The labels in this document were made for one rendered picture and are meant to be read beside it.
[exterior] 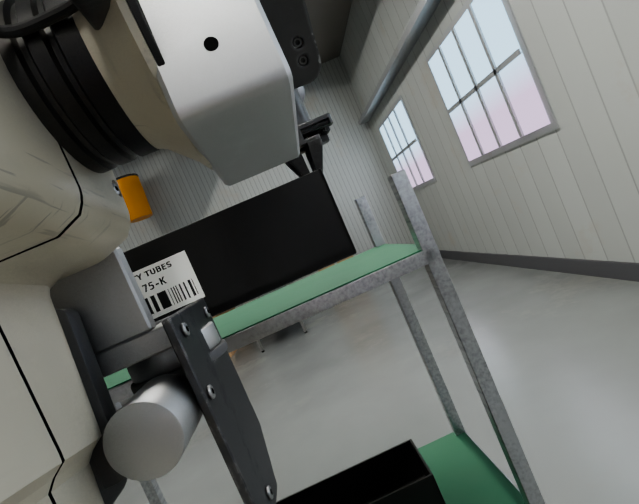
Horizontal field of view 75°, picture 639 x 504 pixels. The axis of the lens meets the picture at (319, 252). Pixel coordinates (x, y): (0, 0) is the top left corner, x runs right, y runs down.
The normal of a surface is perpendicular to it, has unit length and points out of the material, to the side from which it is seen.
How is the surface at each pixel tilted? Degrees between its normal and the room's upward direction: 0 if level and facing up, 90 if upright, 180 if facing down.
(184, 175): 90
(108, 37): 100
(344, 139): 90
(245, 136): 172
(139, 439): 90
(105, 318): 90
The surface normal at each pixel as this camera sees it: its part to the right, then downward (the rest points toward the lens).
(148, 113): -0.39, 0.81
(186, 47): 0.01, -0.11
